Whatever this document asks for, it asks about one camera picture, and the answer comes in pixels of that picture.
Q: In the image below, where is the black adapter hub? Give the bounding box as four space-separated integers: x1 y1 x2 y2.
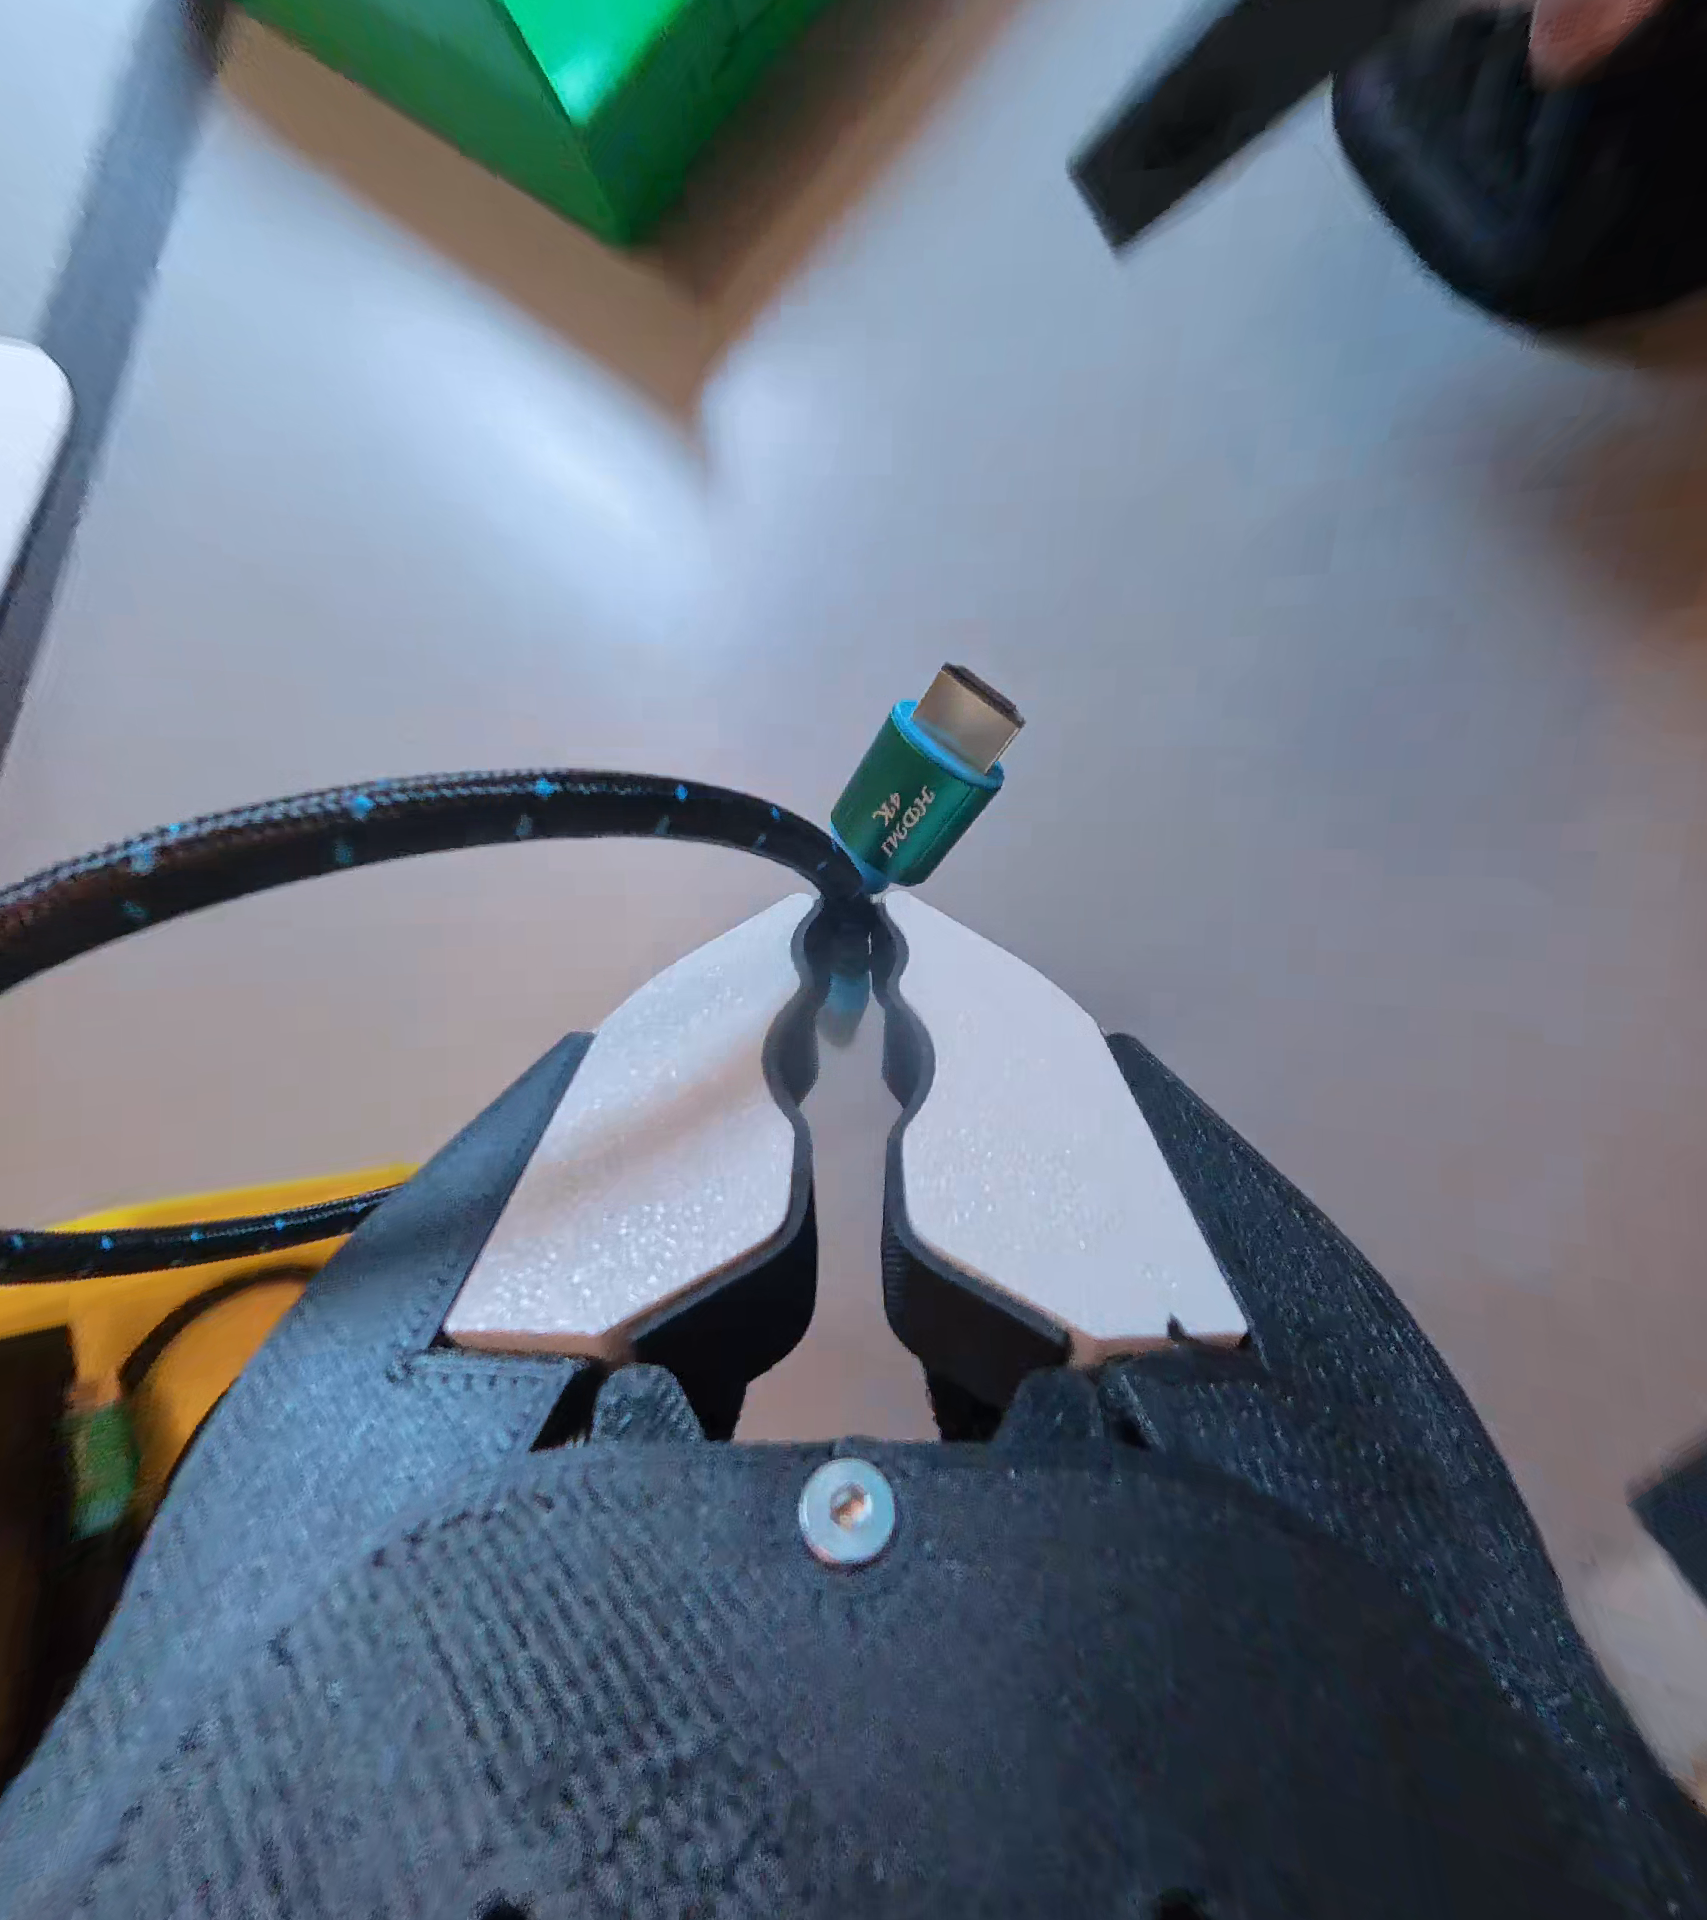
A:
1070 0 1707 1729

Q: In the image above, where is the yellow plastic bin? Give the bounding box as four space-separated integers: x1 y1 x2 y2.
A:
0 1167 421 1532

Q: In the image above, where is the green-plug braided hdmi cable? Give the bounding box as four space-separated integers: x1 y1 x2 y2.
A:
0 663 1030 1289
63 1266 335 1544

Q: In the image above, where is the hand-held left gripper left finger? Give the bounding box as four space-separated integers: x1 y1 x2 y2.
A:
443 893 820 1365

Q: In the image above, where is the green plastic bin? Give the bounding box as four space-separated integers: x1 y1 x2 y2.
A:
237 0 844 250

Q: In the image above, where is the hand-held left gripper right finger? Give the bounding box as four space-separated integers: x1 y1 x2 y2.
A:
872 888 1252 1371

